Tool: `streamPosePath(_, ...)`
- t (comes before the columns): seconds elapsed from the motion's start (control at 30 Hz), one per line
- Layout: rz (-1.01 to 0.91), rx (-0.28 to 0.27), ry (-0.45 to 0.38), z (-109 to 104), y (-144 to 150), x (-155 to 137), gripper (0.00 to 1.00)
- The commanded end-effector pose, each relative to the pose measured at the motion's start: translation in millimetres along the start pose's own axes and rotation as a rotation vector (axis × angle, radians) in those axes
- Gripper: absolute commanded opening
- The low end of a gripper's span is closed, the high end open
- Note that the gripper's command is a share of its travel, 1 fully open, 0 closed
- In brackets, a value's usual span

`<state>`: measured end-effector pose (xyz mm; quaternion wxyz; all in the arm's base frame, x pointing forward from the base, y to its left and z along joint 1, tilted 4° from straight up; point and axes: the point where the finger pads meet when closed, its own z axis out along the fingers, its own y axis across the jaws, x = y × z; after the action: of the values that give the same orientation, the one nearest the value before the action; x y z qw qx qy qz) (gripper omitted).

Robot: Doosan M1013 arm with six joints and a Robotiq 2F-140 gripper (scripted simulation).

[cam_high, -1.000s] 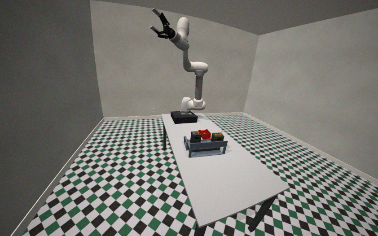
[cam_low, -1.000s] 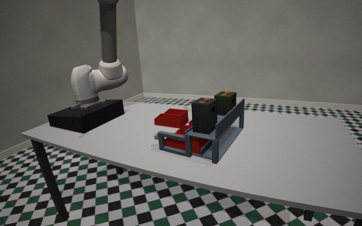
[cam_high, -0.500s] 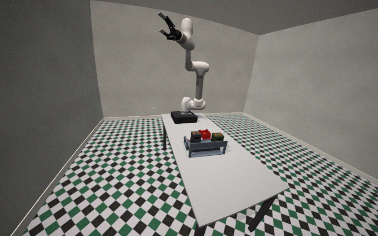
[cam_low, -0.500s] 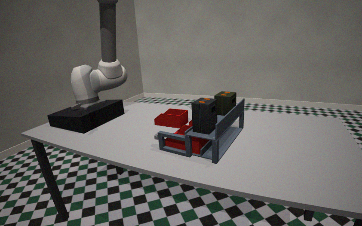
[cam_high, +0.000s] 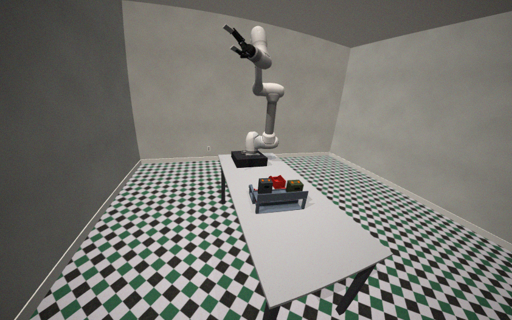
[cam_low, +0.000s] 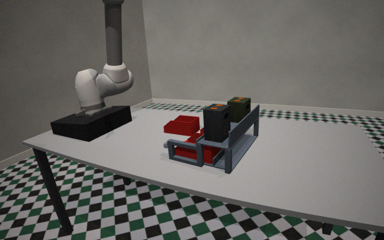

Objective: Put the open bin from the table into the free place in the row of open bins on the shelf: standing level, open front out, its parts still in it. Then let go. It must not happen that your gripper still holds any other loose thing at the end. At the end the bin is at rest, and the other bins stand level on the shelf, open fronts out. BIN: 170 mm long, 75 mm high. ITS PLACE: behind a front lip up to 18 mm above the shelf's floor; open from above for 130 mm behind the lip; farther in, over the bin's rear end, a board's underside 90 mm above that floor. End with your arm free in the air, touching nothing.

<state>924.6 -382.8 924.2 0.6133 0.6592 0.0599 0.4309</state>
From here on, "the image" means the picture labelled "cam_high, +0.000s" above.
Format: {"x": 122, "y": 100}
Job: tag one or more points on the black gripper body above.
{"x": 251, "y": 49}

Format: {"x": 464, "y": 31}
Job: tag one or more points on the olive green case with orange latches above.
{"x": 294, "y": 186}

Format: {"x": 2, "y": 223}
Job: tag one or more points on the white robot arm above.
{"x": 271, "y": 91}

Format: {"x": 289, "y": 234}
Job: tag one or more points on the black case with orange latches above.
{"x": 265, "y": 185}

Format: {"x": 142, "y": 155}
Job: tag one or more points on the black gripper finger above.
{"x": 236, "y": 35}
{"x": 240, "y": 52}

